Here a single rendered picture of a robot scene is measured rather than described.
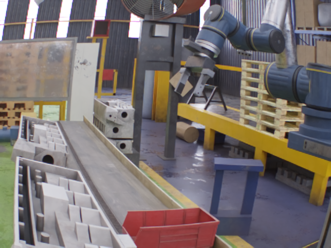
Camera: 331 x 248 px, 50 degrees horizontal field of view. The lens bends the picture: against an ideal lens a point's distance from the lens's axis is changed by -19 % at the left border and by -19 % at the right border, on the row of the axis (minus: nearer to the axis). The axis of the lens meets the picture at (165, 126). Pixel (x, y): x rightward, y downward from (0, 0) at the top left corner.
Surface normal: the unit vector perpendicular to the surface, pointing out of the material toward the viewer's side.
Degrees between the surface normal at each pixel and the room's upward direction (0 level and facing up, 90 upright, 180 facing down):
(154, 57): 90
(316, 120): 90
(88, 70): 90
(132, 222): 88
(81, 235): 31
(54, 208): 46
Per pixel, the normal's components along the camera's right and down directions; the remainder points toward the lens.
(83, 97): 0.33, 0.17
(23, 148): 0.38, -0.67
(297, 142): -0.89, 0.01
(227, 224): -0.09, 0.15
